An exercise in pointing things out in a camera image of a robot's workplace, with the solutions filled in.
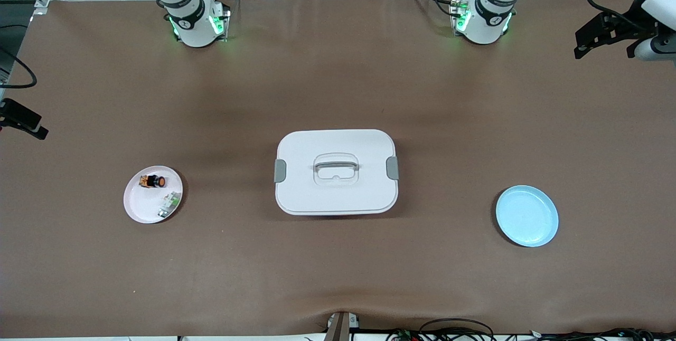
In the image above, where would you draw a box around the brown table mat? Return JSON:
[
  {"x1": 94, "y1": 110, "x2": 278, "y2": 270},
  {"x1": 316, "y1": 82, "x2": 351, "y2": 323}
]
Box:
[{"x1": 0, "y1": 0, "x2": 676, "y2": 339}]

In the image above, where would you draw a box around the green white switch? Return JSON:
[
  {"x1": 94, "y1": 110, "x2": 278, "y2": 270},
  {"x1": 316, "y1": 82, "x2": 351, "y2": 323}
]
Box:
[{"x1": 158, "y1": 192, "x2": 182, "y2": 219}]

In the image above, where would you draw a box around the grey camera mount pole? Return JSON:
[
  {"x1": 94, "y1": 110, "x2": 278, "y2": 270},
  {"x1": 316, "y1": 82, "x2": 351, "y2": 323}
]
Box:
[{"x1": 325, "y1": 311, "x2": 360, "y2": 341}]

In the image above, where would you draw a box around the light blue round plate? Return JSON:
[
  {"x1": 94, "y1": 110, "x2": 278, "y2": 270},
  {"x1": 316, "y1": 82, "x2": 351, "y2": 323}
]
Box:
[{"x1": 495, "y1": 185, "x2": 559, "y2": 248}]

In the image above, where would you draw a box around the cable bundle at table edge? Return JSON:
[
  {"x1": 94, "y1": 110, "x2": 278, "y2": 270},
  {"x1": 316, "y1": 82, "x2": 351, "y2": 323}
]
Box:
[{"x1": 388, "y1": 318, "x2": 676, "y2": 341}]

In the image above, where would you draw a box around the white lidded storage box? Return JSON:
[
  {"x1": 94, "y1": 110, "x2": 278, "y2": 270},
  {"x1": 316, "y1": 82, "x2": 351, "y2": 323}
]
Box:
[{"x1": 274, "y1": 129, "x2": 400, "y2": 216}]

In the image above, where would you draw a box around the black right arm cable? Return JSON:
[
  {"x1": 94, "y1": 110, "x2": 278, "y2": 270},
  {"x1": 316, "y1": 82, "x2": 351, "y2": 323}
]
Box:
[{"x1": 0, "y1": 45, "x2": 37, "y2": 89}]

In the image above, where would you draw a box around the pink round plate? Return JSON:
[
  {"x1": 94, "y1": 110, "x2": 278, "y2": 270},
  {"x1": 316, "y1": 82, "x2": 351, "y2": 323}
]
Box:
[{"x1": 123, "y1": 165, "x2": 184, "y2": 224}]

